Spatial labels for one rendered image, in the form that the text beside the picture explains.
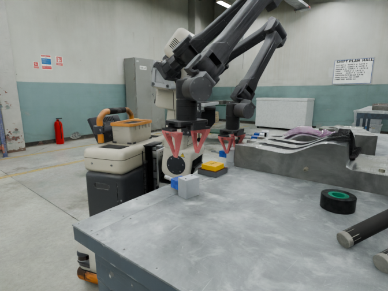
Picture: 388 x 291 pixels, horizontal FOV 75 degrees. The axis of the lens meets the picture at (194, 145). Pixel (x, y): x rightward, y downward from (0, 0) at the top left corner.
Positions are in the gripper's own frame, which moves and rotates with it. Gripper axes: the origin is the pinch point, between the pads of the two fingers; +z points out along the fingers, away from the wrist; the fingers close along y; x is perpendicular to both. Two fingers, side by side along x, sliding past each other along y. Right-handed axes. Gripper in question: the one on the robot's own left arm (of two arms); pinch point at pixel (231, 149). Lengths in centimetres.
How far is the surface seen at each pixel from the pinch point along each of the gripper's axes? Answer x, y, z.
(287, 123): 191, 645, 74
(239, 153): -7.5, -6.8, -1.1
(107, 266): -10, -67, 11
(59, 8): 525, 180, -189
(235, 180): -14.3, -21.1, 4.4
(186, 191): -11.4, -43.1, 1.8
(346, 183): -44.1, -5.9, 2.9
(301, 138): -20.4, 28.6, -3.1
